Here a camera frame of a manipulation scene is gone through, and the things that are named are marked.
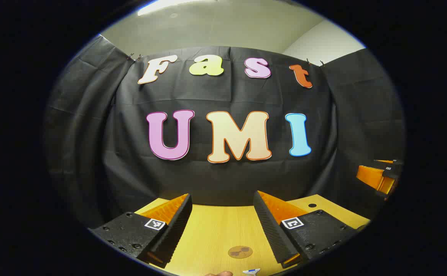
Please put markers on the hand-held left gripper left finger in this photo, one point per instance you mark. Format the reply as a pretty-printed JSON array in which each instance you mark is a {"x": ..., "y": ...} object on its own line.
[{"x": 173, "y": 234}]

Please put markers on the white toothpaste tube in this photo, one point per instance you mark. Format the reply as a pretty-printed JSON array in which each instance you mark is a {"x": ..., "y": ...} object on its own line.
[{"x": 251, "y": 271}]

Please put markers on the wooden desktop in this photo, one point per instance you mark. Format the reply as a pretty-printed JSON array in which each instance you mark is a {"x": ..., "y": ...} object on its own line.
[{"x": 216, "y": 230}]

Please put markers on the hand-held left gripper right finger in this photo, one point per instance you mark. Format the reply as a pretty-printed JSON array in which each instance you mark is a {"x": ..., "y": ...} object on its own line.
[{"x": 273, "y": 234}]

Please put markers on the black backdrop cloth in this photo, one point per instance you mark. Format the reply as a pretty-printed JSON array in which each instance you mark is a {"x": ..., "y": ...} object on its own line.
[{"x": 208, "y": 180}]

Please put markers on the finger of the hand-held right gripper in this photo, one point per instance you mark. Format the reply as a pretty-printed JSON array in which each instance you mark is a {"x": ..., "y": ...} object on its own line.
[
  {"x": 373, "y": 178},
  {"x": 394, "y": 170}
]

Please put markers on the round brown coaster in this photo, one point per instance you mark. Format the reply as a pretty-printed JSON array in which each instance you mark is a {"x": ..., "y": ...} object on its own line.
[{"x": 240, "y": 252}]

